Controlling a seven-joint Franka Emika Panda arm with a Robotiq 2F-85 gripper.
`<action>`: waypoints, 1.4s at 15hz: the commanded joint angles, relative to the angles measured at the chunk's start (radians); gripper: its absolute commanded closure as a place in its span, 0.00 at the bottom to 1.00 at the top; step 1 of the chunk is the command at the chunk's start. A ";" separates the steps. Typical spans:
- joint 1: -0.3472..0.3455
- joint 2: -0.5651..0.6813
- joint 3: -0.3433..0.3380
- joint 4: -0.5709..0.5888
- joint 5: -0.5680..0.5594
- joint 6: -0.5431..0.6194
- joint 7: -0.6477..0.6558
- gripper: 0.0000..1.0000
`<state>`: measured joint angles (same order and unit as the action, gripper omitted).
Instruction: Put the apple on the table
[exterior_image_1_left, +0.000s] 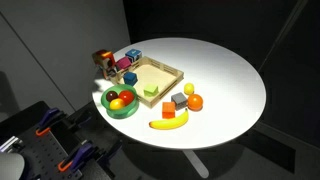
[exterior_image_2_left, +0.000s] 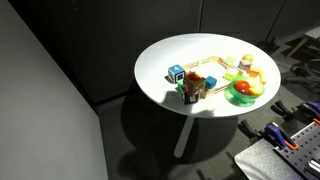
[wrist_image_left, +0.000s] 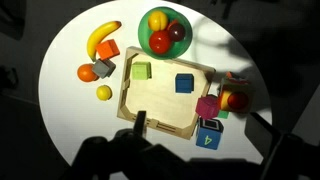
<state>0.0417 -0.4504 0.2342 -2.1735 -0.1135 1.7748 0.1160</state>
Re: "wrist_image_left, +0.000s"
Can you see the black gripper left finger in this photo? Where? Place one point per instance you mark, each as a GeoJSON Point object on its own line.
{"type": "Point", "coordinates": [140, 121]}

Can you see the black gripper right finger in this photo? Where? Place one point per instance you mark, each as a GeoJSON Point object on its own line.
{"type": "Point", "coordinates": [261, 133]}

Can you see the yellow orange toy apple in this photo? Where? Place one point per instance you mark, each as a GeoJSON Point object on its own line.
{"type": "Point", "coordinates": [157, 20]}

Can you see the wooden tray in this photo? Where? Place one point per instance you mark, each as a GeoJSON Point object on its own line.
{"type": "Point", "coordinates": [160, 100]}

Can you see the multicolour shape sorter cube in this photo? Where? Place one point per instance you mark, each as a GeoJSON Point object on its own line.
{"type": "Point", "coordinates": [238, 98]}

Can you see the small green flat block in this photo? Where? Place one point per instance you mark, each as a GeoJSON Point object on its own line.
{"type": "Point", "coordinates": [223, 114]}

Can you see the yellow toy lemon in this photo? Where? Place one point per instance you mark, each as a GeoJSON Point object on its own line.
{"type": "Point", "coordinates": [104, 92]}

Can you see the light green cube block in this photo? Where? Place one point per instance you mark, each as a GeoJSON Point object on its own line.
{"type": "Point", "coordinates": [141, 71]}

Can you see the blue number four block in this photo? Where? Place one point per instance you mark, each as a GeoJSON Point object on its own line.
{"type": "Point", "coordinates": [208, 136]}

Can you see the blue cube block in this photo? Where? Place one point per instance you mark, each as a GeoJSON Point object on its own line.
{"type": "Point", "coordinates": [184, 83]}

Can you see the magenta cube block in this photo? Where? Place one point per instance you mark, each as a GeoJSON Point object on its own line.
{"type": "Point", "coordinates": [207, 107]}

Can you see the grey cube block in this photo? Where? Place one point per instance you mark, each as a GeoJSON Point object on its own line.
{"type": "Point", "coordinates": [103, 68]}

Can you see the orange toy fruit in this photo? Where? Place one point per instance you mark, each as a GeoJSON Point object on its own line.
{"type": "Point", "coordinates": [86, 73]}

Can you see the orange cube block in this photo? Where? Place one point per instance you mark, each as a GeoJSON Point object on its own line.
{"type": "Point", "coordinates": [107, 49]}

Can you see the green plastic bowl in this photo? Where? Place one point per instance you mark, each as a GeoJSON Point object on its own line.
{"type": "Point", "coordinates": [181, 50]}

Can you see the yellow toy banana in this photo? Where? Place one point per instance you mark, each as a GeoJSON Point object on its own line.
{"type": "Point", "coordinates": [98, 35]}

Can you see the dark purple toy plum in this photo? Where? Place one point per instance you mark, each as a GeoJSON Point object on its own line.
{"type": "Point", "coordinates": [176, 32]}

